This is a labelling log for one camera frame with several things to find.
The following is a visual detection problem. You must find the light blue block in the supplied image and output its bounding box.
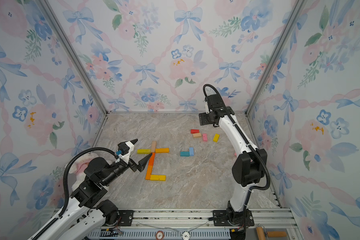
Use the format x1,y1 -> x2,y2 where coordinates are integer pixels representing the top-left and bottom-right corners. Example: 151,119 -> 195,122
189,147 -> 195,157

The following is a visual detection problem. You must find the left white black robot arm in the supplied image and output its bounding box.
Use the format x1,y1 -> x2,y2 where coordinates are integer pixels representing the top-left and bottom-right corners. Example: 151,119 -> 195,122
30,139 -> 152,240

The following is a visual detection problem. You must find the wooden handle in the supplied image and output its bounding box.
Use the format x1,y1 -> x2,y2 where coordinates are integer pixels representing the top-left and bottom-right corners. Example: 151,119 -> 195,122
256,227 -> 288,240

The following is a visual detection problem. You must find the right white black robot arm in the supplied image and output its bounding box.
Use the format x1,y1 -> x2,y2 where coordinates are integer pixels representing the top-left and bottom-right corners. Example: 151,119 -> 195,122
199,94 -> 270,227

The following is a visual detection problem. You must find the amber yellow block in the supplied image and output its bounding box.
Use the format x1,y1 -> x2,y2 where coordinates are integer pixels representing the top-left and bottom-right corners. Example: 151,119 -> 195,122
155,148 -> 170,154

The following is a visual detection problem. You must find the red block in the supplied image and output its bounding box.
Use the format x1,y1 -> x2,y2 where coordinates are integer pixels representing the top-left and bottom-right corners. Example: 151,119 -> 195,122
191,129 -> 200,134

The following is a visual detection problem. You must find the orange small block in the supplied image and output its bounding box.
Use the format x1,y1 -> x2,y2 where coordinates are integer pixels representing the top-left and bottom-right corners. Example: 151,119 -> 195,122
145,165 -> 153,180

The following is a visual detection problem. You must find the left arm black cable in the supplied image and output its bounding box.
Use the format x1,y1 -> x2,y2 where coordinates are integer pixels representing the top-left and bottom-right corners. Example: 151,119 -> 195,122
29,146 -> 118,240

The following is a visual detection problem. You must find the lime yellow block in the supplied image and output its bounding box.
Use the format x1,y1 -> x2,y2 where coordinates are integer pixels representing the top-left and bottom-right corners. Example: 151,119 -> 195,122
137,149 -> 151,154

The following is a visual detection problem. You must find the yellow long block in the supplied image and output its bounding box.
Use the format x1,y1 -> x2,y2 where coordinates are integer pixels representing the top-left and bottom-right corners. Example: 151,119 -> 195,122
150,175 -> 166,181

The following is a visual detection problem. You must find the natural wood block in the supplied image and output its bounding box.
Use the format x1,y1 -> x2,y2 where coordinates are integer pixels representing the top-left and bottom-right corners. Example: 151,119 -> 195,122
151,141 -> 157,153

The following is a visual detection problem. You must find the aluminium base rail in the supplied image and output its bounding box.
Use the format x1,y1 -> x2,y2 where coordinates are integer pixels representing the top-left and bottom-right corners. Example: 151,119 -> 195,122
86,208 -> 303,240

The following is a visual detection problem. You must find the teal block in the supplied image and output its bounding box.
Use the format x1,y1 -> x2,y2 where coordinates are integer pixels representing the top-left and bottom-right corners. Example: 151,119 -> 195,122
180,152 -> 190,157

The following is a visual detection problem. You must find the tan wood block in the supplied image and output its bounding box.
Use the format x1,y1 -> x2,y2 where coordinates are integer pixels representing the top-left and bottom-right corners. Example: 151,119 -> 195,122
193,133 -> 202,138

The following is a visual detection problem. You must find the yellow block right side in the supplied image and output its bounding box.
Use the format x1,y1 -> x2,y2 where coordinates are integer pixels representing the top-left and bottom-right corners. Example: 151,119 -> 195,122
213,134 -> 220,143

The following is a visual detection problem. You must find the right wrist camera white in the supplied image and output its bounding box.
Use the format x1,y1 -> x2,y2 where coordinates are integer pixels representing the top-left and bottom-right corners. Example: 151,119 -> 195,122
204,97 -> 210,114

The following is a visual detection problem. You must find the white plush bear pink shirt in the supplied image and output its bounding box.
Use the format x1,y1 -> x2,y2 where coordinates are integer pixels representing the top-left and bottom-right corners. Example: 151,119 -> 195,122
69,153 -> 96,176

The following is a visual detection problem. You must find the red-orange block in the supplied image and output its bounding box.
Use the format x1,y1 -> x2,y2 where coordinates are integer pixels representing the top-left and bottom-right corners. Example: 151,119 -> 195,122
149,153 -> 155,166

